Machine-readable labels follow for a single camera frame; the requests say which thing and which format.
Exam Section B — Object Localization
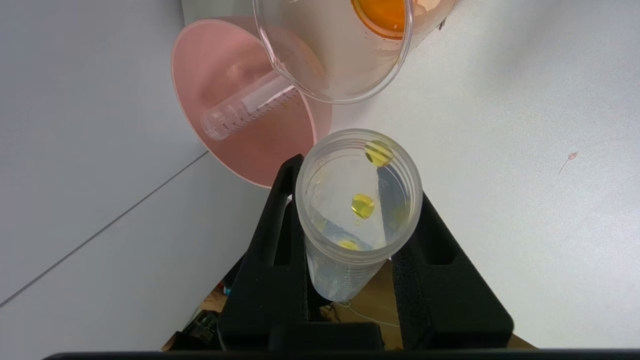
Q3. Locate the test tube with yellow pigment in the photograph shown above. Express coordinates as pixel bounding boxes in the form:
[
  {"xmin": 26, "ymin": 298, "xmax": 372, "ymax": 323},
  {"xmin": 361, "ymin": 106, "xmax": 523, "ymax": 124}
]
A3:
[{"xmin": 294, "ymin": 128, "xmax": 425, "ymax": 303}]

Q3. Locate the pink plastic bowl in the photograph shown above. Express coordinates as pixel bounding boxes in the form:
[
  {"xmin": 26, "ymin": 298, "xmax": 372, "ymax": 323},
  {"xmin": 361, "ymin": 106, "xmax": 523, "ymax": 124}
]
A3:
[{"xmin": 170, "ymin": 17, "xmax": 334, "ymax": 190}]

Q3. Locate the clear glass beaker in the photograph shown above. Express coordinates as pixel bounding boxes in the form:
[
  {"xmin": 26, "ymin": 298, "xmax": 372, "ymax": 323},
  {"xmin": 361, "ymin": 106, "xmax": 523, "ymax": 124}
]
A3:
[{"xmin": 252, "ymin": 0, "xmax": 459, "ymax": 105}]

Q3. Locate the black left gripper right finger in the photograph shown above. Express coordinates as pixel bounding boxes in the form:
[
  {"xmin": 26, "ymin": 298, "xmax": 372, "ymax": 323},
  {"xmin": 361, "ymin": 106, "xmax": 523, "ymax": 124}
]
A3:
[{"xmin": 391, "ymin": 192, "xmax": 515, "ymax": 351}]

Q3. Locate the test tube with red pigment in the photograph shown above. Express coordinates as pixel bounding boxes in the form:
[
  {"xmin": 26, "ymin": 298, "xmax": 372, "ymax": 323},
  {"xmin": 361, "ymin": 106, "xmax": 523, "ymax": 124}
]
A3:
[{"xmin": 200, "ymin": 69, "xmax": 302, "ymax": 141}]

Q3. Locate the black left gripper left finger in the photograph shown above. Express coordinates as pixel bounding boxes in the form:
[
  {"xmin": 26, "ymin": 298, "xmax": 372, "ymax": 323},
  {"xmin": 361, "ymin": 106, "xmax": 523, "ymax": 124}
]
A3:
[{"xmin": 217, "ymin": 153, "xmax": 309, "ymax": 351}]

